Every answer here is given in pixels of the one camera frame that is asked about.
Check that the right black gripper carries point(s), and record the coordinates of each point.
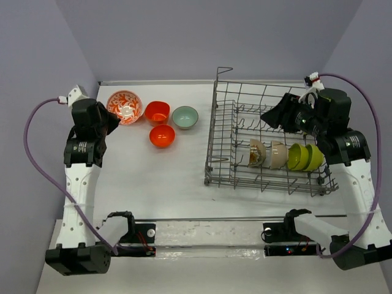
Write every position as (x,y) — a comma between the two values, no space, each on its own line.
(282,113)

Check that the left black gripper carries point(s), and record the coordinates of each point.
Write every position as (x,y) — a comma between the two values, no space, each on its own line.
(114,120)

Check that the red white patterned bowl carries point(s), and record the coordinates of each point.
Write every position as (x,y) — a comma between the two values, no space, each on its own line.
(126,105)

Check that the lime green bowl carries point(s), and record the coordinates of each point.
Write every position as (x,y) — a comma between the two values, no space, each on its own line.
(298,157)
(315,159)

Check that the beige painted ceramic bowl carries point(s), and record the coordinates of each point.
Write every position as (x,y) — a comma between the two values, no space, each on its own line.
(257,153)

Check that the grey wire dish rack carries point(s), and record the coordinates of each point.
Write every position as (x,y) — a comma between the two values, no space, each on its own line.
(237,108)

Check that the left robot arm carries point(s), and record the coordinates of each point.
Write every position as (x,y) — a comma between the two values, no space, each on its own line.
(80,247)

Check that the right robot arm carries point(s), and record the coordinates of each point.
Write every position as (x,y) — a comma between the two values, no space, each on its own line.
(367,239)

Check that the orange square bowl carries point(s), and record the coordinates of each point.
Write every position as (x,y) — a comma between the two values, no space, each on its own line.
(157,113)

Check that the orange round bowl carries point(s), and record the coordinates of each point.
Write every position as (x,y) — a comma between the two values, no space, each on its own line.
(162,136)

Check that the pale green ceramic bowl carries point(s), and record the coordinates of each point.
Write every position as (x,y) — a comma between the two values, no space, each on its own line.
(185,117)

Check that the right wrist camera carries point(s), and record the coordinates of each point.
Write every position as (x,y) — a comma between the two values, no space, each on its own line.
(313,85)

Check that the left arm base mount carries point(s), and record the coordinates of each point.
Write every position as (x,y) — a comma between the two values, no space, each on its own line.
(127,242)

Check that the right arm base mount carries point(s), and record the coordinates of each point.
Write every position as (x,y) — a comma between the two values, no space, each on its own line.
(282,240)

